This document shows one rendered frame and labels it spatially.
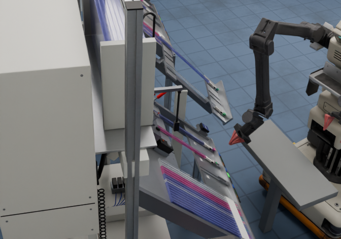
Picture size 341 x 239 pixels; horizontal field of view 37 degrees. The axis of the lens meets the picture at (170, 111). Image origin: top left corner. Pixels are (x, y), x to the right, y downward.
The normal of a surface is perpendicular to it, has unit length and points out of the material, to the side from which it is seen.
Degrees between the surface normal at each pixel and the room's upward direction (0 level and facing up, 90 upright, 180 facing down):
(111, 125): 90
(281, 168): 0
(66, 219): 90
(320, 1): 0
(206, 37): 0
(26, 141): 90
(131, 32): 90
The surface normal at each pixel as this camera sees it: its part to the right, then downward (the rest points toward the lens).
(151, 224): 0.06, -0.77
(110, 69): 0.23, 0.63
